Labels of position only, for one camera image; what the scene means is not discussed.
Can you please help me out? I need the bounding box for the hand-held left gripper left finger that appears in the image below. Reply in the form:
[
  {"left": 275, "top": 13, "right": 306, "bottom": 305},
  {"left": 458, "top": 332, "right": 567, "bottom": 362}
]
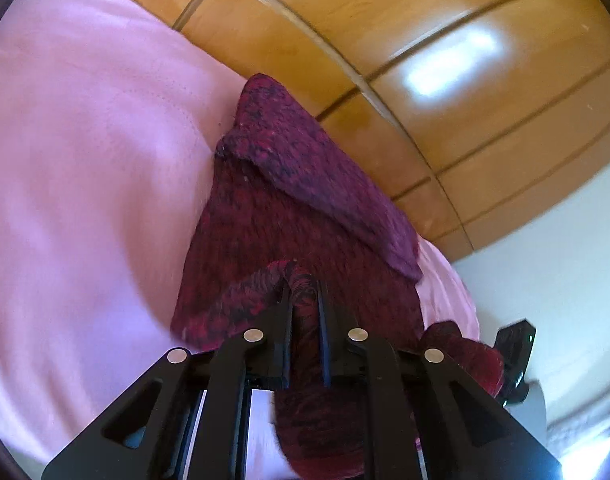
[{"left": 41, "top": 277, "right": 294, "bottom": 480}]

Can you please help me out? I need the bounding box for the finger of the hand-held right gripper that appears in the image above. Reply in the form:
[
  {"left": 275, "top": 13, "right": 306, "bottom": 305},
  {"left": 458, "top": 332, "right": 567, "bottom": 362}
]
[{"left": 495, "top": 319, "right": 537, "bottom": 406}]

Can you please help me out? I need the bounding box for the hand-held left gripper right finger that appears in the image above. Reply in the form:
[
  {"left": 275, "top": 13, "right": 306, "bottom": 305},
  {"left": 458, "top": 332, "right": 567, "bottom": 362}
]
[{"left": 315, "top": 280, "right": 564, "bottom": 480}]

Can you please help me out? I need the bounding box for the dark red patterned knit garment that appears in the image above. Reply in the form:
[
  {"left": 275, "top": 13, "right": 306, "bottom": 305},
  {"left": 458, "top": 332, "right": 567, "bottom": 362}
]
[{"left": 170, "top": 73, "right": 506, "bottom": 480}]

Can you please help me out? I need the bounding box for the wooden panelled wardrobe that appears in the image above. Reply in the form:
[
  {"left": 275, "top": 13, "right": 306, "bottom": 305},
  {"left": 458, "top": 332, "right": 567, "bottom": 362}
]
[{"left": 67, "top": 0, "right": 610, "bottom": 261}]

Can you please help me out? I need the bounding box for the pink bed sheet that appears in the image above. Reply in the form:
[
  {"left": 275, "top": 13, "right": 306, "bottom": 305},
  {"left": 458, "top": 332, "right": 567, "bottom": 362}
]
[{"left": 0, "top": 0, "right": 481, "bottom": 467}]

